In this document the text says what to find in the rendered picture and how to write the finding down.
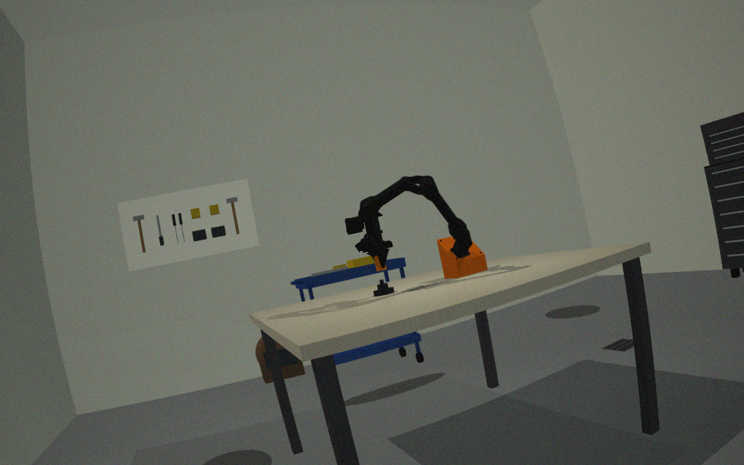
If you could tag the orange knob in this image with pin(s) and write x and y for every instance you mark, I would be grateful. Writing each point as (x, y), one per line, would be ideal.
(378, 265)

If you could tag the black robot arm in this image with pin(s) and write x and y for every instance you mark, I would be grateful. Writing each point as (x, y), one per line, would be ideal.
(369, 212)

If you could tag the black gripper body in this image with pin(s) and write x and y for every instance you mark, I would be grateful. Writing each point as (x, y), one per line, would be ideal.
(379, 243)

